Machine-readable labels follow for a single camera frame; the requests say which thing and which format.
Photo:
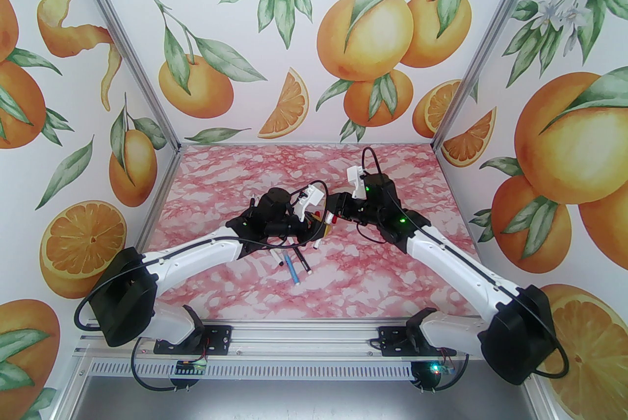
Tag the white marker dark label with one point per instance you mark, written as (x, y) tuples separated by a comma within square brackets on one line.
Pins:
[(280, 263)]

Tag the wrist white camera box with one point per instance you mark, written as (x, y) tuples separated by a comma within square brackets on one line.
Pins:
[(354, 177), (309, 199)]

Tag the slim black pen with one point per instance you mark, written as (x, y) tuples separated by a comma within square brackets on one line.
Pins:
[(303, 261)]

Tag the aluminium frame post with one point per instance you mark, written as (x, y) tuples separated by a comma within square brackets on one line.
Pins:
[(123, 33), (500, 33)]

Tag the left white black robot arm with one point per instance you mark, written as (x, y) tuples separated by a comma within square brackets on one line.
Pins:
[(196, 251)]

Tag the slotted metal strip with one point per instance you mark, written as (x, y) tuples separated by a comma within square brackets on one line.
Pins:
[(304, 370)]

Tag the slim blue pen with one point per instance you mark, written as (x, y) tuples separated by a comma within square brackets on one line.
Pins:
[(293, 272)]

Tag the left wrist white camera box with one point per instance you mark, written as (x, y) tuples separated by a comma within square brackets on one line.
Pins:
[(309, 199)]

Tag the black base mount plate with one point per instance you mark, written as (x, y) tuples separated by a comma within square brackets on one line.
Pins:
[(392, 339), (218, 339)]

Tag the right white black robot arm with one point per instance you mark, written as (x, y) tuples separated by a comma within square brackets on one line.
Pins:
[(456, 266)]

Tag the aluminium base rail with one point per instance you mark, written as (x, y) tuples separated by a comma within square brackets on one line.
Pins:
[(304, 339)]

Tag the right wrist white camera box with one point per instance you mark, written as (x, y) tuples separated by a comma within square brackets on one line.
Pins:
[(354, 177)]

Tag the small circuit board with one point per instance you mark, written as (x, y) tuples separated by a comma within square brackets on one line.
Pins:
[(189, 369), (444, 370)]

